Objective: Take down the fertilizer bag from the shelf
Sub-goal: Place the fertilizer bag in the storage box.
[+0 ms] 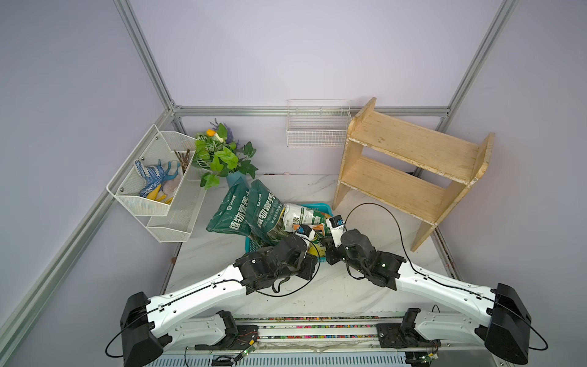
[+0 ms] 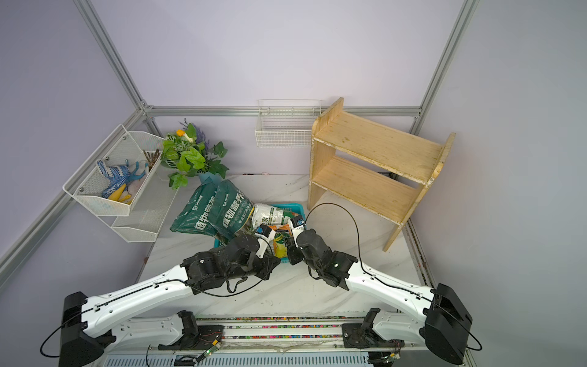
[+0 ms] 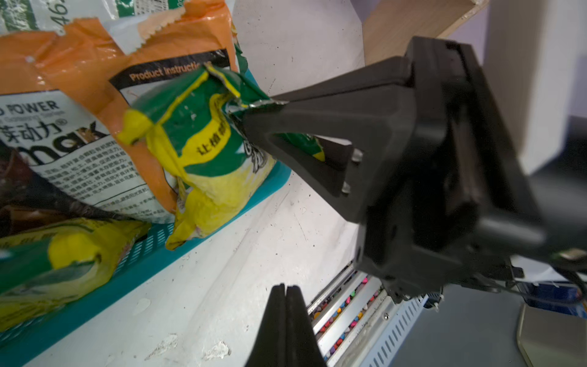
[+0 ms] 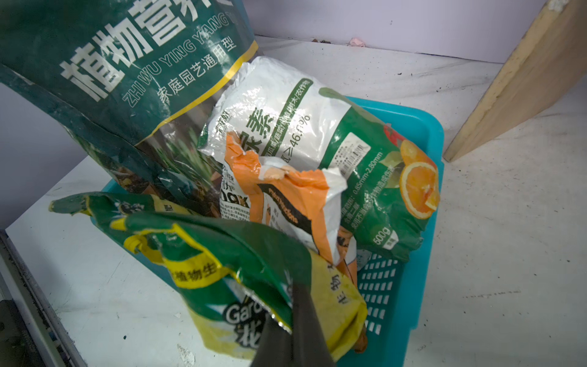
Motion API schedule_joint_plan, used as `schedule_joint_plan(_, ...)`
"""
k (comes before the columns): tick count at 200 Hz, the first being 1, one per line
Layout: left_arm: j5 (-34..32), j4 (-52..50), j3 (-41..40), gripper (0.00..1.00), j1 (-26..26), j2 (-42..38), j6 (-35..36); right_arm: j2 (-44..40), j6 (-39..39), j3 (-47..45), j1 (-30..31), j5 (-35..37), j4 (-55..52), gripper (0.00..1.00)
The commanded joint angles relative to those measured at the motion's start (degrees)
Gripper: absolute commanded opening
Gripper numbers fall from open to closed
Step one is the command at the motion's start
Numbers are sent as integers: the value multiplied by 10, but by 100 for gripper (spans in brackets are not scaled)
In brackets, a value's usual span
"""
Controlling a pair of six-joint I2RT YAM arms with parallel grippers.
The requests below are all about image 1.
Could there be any dark green soil bag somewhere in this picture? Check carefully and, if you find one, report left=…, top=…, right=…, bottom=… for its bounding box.
left=246, top=180, right=289, bottom=246
left=206, top=178, right=252, bottom=237

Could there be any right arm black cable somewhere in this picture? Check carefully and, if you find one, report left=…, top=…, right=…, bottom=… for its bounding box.
left=342, top=202, right=550, bottom=353

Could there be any teal vase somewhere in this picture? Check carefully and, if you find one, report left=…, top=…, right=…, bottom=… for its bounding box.
left=226, top=171, right=250, bottom=188

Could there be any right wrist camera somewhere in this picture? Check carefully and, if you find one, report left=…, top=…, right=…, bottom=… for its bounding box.
left=327, top=215, right=345, bottom=248

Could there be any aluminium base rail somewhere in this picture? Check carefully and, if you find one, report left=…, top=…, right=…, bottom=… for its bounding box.
left=150, top=316, right=509, bottom=366

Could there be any green white tall bag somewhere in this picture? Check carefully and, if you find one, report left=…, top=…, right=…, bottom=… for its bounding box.
left=282, top=203, right=330, bottom=232

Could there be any orange small bag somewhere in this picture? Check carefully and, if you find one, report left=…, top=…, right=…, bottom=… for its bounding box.
left=293, top=223, right=327, bottom=238

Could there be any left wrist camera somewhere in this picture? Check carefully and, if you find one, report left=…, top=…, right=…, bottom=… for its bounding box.
left=294, top=224, right=317, bottom=243

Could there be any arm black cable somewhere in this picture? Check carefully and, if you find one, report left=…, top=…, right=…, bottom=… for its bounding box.
left=104, top=238, right=322, bottom=359
left=342, top=202, right=550, bottom=353

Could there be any white mesh tiered rack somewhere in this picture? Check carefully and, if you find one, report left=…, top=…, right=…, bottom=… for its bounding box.
left=106, top=125, right=206, bottom=243

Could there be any blue knitted glove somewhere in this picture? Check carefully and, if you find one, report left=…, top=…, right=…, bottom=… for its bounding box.
left=134, top=160, right=181, bottom=198

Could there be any wooden two-tier shelf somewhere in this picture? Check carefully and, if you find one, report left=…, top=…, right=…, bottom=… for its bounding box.
left=332, top=97, right=496, bottom=253

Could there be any yellow toy in rack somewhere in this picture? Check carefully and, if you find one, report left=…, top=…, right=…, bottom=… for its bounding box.
left=145, top=184, right=168, bottom=202

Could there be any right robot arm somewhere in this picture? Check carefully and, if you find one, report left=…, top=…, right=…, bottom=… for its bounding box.
left=325, top=229, right=531, bottom=365

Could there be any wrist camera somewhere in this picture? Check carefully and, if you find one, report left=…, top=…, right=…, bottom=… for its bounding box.
left=294, top=224, right=317, bottom=243
left=327, top=215, right=345, bottom=248

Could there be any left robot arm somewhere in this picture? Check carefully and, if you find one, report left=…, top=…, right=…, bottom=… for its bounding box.
left=119, top=225, right=319, bottom=366

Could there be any teal plastic basket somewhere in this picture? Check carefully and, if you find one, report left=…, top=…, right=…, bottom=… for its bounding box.
left=245, top=203, right=333, bottom=261

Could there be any white wire wall basket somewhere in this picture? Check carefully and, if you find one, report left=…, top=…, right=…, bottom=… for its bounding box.
left=286, top=99, right=352, bottom=148

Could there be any artificial green plant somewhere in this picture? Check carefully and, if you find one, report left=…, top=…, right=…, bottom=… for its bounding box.
left=192, top=119, right=258, bottom=190

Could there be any brown twigs bundle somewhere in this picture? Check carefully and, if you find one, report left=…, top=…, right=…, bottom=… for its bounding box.
left=174, top=149, right=192, bottom=174

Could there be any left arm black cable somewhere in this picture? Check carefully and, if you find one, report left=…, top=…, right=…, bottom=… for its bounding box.
left=104, top=238, right=322, bottom=359

